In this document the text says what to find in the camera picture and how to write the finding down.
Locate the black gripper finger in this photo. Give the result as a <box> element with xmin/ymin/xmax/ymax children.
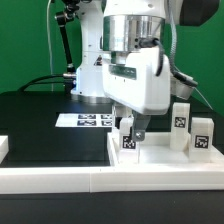
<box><xmin>131</xmin><ymin>111</ymin><xmax>151</xmax><ymax>142</ymax></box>
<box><xmin>112</xmin><ymin>104</ymin><xmax>121</xmax><ymax>128</ymax></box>

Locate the white square table top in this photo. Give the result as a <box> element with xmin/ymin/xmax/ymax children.
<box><xmin>107</xmin><ymin>132</ymin><xmax>224</xmax><ymax>166</ymax></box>

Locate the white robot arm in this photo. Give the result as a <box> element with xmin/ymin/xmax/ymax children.
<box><xmin>73</xmin><ymin>0</ymin><xmax>220</xmax><ymax>141</ymax></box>

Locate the white sheet with tags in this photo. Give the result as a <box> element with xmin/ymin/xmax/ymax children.
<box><xmin>55</xmin><ymin>113</ymin><xmax>112</xmax><ymax>128</ymax></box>

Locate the white front fence bar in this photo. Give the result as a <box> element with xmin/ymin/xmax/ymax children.
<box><xmin>0</xmin><ymin>164</ymin><xmax>224</xmax><ymax>194</ymax></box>

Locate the white fence bar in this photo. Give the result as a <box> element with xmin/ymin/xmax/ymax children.
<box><xmin>0</xmin><ymin>136</ymin><xmax>9</xmax><ymax>163</ymax></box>
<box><xmin>0</xmin><ymin>164</ymin><xmax>224</xmax><ymax>194</ymax></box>

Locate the white left fence bar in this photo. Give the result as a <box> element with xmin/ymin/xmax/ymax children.
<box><xmin>0</xmin><ymin>136</ymin><xmax>9</xmax><ymax>163</ymax></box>

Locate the black cable bundle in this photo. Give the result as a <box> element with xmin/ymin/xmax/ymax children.
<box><xmin>17</xmin><ymin>74</ymin><xmax>73</xmax><ymax>93</ymax></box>

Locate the thin white cable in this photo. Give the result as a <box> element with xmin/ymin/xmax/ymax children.
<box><xmin>46</xmin><ymin>0</ymin><xmax>55</xmax><ymax>92</ymax></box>

